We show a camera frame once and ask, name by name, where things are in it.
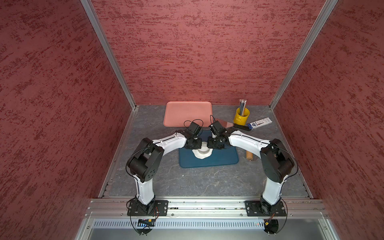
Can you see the white dough piece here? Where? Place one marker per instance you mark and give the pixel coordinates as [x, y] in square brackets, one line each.
[201, 155]

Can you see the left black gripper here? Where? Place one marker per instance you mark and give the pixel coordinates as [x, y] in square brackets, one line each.
[198, 146]

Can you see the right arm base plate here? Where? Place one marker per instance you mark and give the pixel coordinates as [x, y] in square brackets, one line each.
[263, 209]

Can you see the pink tray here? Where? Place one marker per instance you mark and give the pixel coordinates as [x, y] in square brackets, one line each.
[179, 112]

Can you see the corner aluminium post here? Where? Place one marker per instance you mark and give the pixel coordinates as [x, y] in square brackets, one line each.
[94, 20]
[316, 28]

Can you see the teal tray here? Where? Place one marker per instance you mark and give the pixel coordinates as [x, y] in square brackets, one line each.
[218, 157]

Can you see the white blue pencil box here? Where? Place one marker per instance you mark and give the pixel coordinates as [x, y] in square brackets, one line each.
[259, 123]

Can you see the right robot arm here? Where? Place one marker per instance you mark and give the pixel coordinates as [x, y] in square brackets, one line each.
[276, 160]

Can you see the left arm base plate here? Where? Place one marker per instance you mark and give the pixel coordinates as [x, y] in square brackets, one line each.
[156, 208]

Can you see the yellow cup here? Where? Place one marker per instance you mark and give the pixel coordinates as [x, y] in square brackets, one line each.
[241, 119]

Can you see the aluminium front rail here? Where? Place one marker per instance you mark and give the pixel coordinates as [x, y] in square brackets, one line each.
[214, 208]

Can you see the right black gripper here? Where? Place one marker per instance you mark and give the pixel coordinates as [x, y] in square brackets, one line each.
[210, 145]

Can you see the metal ring cutter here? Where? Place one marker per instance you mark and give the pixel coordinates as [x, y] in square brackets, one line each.
[204, 147]

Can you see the left corner aluminium post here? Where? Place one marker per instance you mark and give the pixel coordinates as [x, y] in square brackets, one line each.
[94, 20]

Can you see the metal dough scraper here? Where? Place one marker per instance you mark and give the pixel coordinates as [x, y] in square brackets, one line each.
[227, 125]

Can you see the right corner aluminium post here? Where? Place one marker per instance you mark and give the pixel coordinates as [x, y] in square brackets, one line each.
[316, 28]

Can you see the wooden rolling pin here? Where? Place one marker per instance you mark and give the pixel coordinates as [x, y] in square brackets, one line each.
[249, 156]

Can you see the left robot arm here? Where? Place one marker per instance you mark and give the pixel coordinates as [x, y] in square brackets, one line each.
[145, 161]

